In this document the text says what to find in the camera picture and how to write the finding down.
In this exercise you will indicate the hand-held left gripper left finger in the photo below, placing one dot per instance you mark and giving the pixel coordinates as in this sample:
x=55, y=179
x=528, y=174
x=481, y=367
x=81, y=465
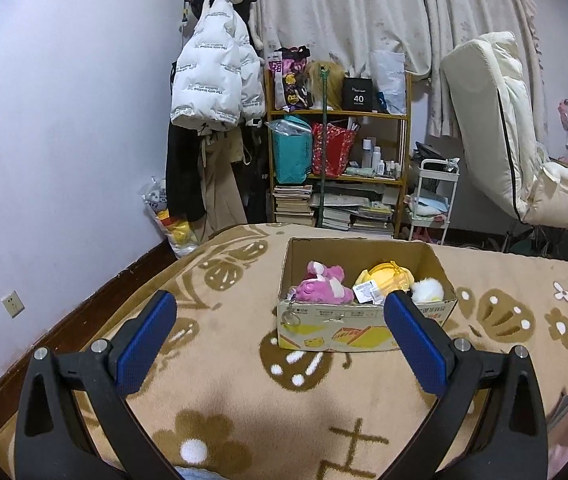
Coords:
x=144, y=345

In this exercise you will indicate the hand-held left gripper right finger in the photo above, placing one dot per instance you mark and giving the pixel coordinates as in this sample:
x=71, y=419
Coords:
x=416, y=350

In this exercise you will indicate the white round plush toy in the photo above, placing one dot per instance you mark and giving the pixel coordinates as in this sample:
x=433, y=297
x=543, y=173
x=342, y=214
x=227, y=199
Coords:
x=429, y=290

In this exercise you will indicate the yellow plush toy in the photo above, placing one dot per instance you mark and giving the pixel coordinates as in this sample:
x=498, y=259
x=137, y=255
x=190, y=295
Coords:
x=386, y=275

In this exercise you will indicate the cardboard box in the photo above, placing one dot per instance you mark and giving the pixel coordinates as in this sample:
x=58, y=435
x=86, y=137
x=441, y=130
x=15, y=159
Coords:
x=334, y=335

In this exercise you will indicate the pink and white plush toy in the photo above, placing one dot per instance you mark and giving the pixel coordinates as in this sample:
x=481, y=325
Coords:
x=316, y=287

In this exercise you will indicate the plastic bag of toys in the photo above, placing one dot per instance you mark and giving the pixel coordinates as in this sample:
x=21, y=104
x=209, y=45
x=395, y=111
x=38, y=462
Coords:
x=179, y=232

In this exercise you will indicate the brown floral blanket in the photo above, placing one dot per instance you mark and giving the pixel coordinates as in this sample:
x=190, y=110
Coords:
x=244, y=410

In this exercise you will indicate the pile of magazines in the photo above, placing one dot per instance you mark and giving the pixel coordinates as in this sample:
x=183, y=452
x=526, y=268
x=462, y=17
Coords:
x=364, y=217

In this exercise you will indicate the light blue folded cloth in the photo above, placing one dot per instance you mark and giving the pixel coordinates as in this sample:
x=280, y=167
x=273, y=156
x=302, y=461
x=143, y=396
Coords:
x=429, y=205

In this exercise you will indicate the white trolley cart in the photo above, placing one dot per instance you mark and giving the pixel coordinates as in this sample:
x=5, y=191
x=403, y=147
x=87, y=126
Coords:
x=453, y=190

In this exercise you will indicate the black hanging coat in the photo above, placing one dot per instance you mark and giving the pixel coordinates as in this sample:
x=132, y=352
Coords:
x=184, y=175

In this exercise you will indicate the beige hanging trousers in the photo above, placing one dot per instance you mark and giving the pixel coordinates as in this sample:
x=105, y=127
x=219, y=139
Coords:
x=221, y=185

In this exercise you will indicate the stack of old books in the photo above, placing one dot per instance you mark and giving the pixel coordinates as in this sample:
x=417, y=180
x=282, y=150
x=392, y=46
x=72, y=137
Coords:
x=291, y=205

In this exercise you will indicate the group of cosmetic bottles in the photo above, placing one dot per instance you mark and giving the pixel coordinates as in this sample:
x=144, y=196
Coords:
x=376, y=160

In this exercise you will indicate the black bag on cart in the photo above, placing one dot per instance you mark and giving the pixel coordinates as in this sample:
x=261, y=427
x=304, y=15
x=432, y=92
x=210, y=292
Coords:
x=429, y=152

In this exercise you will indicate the wooden shelf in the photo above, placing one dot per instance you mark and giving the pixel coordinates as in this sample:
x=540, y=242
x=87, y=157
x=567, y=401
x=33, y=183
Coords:
x=404, y=150

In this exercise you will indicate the green pole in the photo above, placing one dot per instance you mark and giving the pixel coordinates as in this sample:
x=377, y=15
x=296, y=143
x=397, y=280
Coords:
x=322, y=160

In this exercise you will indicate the red patterned bag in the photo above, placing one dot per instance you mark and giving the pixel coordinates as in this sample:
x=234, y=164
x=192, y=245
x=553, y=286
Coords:
x=336, y=152

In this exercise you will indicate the teal shopping bag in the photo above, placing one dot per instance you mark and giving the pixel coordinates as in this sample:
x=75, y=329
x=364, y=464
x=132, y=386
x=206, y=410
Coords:
x=291, y=155

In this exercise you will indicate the folded white mattress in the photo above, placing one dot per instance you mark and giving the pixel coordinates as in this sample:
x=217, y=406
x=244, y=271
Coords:
x=484, y=125

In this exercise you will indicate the black box with white print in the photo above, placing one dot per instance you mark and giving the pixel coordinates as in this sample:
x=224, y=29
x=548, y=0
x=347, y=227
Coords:
x=359, y=95

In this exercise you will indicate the white plastic bag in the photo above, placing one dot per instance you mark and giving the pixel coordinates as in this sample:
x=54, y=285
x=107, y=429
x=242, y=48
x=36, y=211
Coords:
x=389, y=77

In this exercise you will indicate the blonde wig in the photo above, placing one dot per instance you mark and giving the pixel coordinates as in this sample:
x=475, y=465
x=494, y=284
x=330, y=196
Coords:
x=334, y=85

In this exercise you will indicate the white puffer jacket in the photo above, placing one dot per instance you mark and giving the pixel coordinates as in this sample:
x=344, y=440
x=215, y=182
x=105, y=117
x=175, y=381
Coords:
x=209, y=75

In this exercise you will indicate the pink black cartoon tote bag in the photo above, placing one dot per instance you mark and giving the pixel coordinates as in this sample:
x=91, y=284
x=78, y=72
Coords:
x=289, y=80

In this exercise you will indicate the cream floral curtain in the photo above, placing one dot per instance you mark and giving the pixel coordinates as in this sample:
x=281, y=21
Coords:
x=339, y=5

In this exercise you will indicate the white wall socket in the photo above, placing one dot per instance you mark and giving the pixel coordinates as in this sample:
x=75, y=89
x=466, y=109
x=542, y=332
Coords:
x=12, y=304

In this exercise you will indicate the dark metal frame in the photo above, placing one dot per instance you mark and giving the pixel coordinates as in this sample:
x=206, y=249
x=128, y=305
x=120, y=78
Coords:
x=539, y=242

